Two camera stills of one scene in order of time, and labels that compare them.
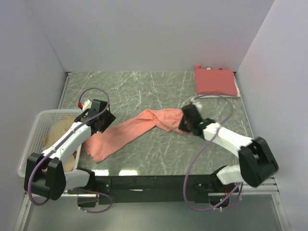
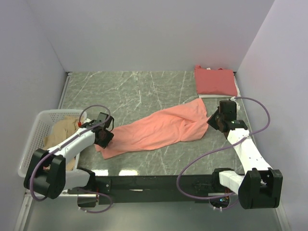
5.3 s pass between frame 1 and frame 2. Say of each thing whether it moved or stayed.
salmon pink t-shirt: moved
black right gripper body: moved
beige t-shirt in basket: stayed
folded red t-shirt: stayed
